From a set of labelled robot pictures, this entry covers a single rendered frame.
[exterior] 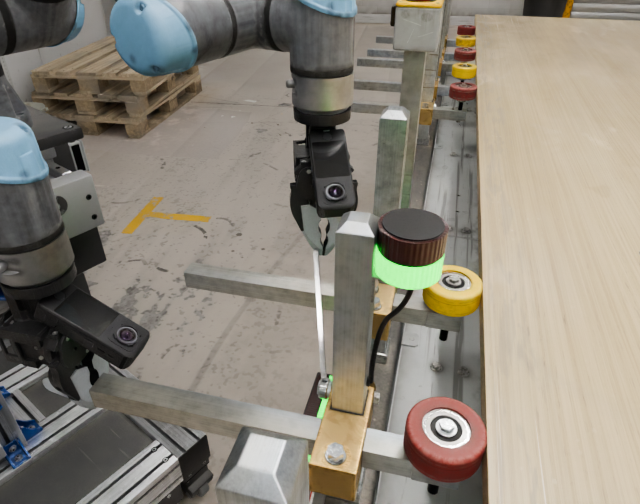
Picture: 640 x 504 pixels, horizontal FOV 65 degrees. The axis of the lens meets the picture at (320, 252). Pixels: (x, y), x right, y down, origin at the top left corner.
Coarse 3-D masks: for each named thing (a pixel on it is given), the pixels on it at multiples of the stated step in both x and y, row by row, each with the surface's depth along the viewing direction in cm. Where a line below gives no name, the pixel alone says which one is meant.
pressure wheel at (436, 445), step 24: (432, 408) 52; (456, 408) 52; (408, 432) 50; (432, 432) 50; (456, 432) 50; (480, 432) 50; (408, 456) 51; (432, 456) 48; (456, 456) 47; (480, 456) 48; (456, 480) 49
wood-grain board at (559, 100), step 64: (512, 64) 175; (576, 64) 175; (512, 128) 122; (576, 128) 122; (512, 192) 94; (576, 192) 94; (512, 256) 76; (576, 256) 76; (512, 320) 64; (576, 320) 64; (512, 384) 56; (576, 384) 56; (512, 448) 49; (576, 448) 49
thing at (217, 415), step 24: (96, 384) 61; (120, 384) 61; (144, 384) 61; (120, 408) 60; (144, 408) 59; (168, 408) 58; (192, 408) 58; (216, 408) 58; (240, 408) 58; (264, 408) 58; (216, 432) 58; (288, 432) 55; (312, 432) 55; (384, 432) 55; (384, 456) 53; (432, 480) 53
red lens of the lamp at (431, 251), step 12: (384, 240) 42; (396, 240) 41; (432, 240) 41; (444, 240) 42; (384, 252) 43; (396, 252) 42; (408, 252) 41; (420, 252) 41; (432, 252) 42; (444, 252) 43; (408, 264) 42; (420, 264) 42
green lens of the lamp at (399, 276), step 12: (384, 264) 44; (396, 264) 43; (432, 264) 43; (384, 276) 44; (396, 276) 43; (408, 276) 43; (420, 276) 43; (432, 276) 43; (408, 288) 43; (420, 288) 44
